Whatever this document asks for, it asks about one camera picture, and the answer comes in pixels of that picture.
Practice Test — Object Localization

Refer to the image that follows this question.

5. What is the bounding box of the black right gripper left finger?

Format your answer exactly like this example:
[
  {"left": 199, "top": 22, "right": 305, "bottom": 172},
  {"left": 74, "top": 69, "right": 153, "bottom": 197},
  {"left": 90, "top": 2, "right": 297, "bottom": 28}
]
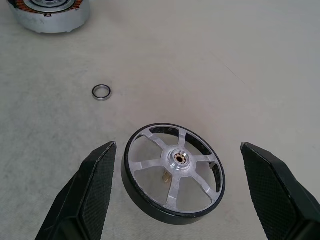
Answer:
[{"left": 34, "top": 141, "right": 118, "bottom": 240}]

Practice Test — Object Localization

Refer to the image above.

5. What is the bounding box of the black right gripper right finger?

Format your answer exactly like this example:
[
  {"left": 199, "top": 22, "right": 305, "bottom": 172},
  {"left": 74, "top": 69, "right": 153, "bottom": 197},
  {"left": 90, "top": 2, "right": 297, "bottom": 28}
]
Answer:
[{"left": 239, "top": 141, "right": 320, "bottom": 240}]

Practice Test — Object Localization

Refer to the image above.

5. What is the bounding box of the black rimmed silver spoked rotor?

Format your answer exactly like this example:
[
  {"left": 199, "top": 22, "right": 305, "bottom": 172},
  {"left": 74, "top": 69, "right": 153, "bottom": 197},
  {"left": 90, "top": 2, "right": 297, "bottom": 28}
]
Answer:
[{"left": 120, "top": 122, "right": 226, "bottom": 225}]

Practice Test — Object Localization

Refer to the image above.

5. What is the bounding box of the small metal bearing ring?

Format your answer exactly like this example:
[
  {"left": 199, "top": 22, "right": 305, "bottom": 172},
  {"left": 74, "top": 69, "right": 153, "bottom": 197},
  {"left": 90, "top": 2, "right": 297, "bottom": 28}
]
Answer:
[{"left": 91, "top": 84, "right": 113, "bottom": 102}]

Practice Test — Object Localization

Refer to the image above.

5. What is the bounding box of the silver motor stator housing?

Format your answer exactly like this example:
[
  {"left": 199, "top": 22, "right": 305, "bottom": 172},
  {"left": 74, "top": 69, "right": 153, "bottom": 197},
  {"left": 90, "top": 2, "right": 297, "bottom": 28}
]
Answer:
[{"left": 6, "top": 0, "right": 91, "bottom": 34}]

